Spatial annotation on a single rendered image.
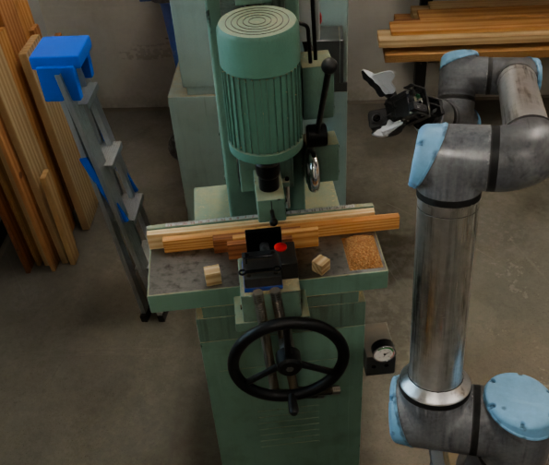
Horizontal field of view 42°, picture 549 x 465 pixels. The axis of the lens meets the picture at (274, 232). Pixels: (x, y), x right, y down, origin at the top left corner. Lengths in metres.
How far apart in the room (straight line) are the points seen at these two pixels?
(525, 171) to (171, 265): 0.95
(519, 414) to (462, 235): 0.42
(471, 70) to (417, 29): 1.85
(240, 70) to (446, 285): 0.60
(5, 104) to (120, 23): 1.38
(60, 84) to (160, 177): 1.47
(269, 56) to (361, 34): 2.60
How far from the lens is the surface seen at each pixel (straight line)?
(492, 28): 3.68
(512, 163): 1.25
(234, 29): 1.52
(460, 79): 1.80
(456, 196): 1.27
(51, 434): 2.73
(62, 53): 2.37
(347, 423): 2.23
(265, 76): 1.50
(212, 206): 2.17
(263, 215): 1.75
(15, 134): 2.97
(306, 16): 1.85
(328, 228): 1.86
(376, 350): 1.89
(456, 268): 1.35
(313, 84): 1.82
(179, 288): 1.77
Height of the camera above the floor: 2.11
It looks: 40 degrees down
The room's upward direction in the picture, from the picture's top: 4 degrees counter-clockwise
